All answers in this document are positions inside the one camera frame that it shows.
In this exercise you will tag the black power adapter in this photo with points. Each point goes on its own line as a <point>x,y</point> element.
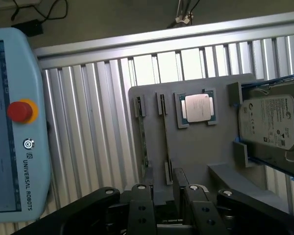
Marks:
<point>29,27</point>

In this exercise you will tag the silver CPU chip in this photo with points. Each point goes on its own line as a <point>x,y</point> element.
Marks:
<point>198,107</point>

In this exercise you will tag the light blue teach pendant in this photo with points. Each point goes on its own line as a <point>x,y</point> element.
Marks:
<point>34,151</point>

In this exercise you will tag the silver hard disk drive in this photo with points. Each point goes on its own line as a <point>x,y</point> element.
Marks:
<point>269,120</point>

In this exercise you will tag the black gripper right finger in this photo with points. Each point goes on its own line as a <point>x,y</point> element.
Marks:
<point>201,215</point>

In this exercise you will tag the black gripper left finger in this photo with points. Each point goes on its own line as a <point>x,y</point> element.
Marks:
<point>139,215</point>

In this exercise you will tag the aluminium table frame rail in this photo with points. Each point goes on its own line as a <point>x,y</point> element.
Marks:
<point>161,35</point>

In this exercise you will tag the black stand with white clip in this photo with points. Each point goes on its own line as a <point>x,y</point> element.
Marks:
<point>183,18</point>

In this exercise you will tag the grey parts rack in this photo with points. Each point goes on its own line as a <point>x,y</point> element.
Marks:
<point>198,147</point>

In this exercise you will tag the green RAM stick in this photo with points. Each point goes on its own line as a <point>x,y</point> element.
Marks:
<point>143,137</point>

